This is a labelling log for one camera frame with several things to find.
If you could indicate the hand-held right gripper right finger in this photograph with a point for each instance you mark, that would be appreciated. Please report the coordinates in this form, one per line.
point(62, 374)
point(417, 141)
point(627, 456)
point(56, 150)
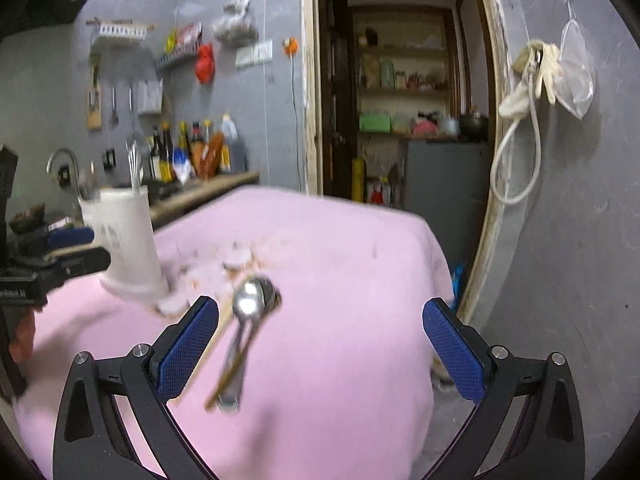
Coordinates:
point(452, 350)

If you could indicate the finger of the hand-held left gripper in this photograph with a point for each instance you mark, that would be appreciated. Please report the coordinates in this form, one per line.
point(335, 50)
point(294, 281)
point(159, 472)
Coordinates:
point(85, 261)
point(70, 236)

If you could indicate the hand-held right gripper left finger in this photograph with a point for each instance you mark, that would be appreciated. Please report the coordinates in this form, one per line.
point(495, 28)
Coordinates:
point(187, 345)

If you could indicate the white plastic utensil holder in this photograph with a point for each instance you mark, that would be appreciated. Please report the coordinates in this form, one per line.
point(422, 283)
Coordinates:
point(127, 240)

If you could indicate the steel spoon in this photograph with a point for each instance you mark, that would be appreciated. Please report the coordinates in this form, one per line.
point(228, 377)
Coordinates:
point(88, 185)
point(248, 300)

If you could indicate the steel fork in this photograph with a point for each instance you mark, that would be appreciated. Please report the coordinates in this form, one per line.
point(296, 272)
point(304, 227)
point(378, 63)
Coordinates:
point(131, 165)
point(137, 167)

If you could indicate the person's left hand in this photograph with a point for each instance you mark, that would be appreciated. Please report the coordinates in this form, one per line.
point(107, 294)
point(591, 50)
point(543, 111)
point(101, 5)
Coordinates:
point(24, 332)

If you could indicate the steel pot with food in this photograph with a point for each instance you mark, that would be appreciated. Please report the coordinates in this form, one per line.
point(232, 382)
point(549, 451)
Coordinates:
point(27, 217)

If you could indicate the blue bag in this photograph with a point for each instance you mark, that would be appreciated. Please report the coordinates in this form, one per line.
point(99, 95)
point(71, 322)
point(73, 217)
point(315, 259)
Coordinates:
point(459, 282)

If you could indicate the steel faucet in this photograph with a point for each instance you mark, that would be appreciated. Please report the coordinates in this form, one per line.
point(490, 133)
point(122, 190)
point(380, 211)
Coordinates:
point(62, 152)

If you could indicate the dark sauce bottle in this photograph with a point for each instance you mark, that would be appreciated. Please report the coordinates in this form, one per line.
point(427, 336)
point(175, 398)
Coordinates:
point(156, 157)
point(167, 157)

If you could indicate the white seasoning packet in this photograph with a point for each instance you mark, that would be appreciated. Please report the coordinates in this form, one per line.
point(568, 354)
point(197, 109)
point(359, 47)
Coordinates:
point(182, 169)

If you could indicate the hanging wooden knife board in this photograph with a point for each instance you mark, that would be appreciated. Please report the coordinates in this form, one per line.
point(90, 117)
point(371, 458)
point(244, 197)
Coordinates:
point(94, 105)

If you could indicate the pink cloth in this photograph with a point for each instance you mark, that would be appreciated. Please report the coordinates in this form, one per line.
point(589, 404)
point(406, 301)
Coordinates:
point(325, 310)

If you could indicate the hanging metal peeler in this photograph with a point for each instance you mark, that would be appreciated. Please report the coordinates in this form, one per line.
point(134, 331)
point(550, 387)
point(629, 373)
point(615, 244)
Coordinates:
point(114, 107)

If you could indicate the beige kitchen counter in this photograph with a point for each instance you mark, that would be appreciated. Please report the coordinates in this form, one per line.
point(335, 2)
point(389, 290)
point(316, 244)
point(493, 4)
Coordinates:
point(210, 187)

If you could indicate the yellow-capped sauce bottle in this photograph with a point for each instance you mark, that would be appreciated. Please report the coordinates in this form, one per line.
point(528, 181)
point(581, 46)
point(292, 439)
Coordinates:
point(184, 137)
point(207, 130)

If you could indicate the grey cabinet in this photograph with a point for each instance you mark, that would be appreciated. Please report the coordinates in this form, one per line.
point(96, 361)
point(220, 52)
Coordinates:
point(445, 195)

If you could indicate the red-label sauce bottle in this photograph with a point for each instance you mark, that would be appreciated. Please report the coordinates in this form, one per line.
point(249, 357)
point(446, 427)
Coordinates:
point(196, 140)

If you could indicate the brown seasoning packet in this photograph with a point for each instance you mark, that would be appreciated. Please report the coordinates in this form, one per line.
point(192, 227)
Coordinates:
point(212, 155)

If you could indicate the red and white bottle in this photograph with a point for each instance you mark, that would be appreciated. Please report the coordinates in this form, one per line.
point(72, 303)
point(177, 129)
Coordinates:
point(380, 192)

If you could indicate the cooking oil jug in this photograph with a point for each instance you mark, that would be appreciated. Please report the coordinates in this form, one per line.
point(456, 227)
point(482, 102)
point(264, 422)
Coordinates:
point(231, 135)

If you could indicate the yellow roll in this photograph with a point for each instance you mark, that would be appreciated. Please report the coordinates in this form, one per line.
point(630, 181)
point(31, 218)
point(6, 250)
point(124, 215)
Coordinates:
point(359, 180)

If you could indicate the red plastic bag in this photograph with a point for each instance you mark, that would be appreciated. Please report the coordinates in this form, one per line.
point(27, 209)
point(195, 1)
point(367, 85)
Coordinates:
point(205, 65)

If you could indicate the yellow snack packet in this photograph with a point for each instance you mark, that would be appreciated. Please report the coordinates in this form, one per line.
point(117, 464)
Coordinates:
point(171, 42)

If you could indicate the small steel pot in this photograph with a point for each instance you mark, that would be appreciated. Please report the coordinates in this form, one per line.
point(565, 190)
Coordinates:
point(449, 126)

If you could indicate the black cooking pot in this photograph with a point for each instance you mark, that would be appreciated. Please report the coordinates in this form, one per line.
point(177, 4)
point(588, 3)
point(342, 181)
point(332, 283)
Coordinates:
point(474, 127)

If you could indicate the pink rag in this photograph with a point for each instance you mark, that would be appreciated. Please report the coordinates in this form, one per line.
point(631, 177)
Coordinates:
point(425, 127)

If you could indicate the red snack packet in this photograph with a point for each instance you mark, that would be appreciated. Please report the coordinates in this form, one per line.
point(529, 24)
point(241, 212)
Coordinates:
point(189, 35)

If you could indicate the green box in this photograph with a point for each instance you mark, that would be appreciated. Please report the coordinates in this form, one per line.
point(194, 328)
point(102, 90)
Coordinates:
point(375, 122)

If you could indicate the wooden shelf unit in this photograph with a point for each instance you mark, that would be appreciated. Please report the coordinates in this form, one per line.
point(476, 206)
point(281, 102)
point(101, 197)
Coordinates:
point(405, 92)

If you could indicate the clear plastic bag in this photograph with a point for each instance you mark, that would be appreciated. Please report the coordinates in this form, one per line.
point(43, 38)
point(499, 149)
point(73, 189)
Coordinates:
point(235, 22)

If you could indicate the green jar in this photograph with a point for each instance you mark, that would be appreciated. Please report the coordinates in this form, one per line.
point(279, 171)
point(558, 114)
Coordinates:
point(387, 72)

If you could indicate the clear mesh bag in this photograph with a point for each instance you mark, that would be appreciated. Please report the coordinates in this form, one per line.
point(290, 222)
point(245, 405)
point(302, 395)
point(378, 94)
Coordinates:
point(577, 80)

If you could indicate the black wall socket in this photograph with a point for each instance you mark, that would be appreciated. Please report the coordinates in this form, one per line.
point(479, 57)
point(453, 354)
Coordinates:
point(63, 175)
point(109, 159)

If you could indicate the white wall box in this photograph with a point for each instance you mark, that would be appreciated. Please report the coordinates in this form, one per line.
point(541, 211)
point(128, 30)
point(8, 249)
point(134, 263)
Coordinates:
point(150, 96)

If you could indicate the grey metal wall shelf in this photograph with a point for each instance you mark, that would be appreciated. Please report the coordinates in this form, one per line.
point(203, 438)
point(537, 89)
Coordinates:
point(177, 57)

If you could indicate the white wall basket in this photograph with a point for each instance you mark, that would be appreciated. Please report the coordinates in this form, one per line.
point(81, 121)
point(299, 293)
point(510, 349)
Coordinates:
point(120, 29)

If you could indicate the white wall outlet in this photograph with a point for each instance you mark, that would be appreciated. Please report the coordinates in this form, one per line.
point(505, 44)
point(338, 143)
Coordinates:
point(254, 53)

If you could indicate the white door frame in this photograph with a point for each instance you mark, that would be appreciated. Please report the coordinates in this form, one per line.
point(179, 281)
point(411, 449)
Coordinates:
point(310, 85)

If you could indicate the orange wall hook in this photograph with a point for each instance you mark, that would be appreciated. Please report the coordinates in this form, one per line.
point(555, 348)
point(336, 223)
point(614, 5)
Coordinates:
point(290, 45)

